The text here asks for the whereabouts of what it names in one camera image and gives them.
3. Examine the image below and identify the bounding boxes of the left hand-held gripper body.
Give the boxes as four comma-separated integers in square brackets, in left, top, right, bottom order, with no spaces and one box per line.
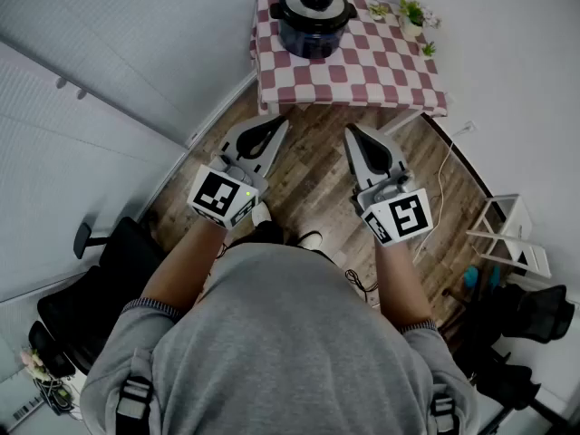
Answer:
[187,153,272,230]

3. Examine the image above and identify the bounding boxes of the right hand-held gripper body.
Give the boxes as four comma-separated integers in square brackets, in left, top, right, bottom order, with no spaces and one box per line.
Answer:
[352,169,432,247]

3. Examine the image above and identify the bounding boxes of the dark blue cooker pot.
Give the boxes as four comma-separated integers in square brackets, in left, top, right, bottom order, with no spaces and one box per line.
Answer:
[270,2,358,60]

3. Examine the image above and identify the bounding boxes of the black cooker lid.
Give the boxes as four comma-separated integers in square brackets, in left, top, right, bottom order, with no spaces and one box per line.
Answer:
[277,0,353,30]

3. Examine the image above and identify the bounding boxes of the person's left forearm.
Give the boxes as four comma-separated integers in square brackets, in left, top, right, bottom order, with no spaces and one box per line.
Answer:
[139,217,230,319]

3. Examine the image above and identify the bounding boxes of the person's right forearm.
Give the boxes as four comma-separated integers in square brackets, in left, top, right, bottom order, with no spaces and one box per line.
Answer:
[372,237,435,333]

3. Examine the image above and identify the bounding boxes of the person's left white shoe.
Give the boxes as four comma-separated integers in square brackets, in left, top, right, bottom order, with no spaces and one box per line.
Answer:
[250,200,273,227]

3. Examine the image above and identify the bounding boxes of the person's white shoe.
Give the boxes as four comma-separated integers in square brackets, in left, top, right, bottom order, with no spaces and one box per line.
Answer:
[296,230,324,251]
[250,200,273,227]

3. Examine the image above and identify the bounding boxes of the person's black trousers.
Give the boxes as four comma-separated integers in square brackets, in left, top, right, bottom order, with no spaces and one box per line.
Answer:
[253,219,339,265]

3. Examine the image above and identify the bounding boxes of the pink white checkered tablecloth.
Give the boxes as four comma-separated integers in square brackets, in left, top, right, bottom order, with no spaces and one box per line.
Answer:
[248,0,454,118]

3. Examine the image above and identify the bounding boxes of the person's right white shoe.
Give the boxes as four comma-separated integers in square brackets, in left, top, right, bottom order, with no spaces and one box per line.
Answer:
[296,230,324,251]

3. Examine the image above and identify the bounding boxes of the black office chair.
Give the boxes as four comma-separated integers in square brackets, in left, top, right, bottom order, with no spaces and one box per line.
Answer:
[446,282,577,421]
[27,217,169,379]

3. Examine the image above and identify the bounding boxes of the white step stool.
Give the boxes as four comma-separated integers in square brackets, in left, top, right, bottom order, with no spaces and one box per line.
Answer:
[464,192,554,280]

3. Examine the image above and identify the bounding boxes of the potted plant with pale flowers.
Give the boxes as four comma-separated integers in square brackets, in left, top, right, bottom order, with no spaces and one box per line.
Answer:
[397,0,442,39]

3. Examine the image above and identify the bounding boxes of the small variegated potted plant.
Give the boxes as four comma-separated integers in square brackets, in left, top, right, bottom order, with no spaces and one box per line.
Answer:
[365,0,392,21]

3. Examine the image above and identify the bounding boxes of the person's grey sweatshirt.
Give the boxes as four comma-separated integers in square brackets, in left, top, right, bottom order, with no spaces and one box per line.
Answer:
[79,242,482,435]

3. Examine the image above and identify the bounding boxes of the pink artificial flowers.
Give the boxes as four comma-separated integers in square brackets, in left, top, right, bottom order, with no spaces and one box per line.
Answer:
[18,347,52,383]

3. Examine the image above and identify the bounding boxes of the white power cable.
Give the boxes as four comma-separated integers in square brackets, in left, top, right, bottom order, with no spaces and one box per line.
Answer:
[410,139,458,266]

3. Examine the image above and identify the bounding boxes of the grey shoulder strap black buckle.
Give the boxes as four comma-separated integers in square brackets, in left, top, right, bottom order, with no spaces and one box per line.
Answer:
[428,391,459,435]
[113,349,156,435]

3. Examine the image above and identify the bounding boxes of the tangle of cables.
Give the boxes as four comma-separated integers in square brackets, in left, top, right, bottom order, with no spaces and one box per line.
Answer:
[38,376,85,421]

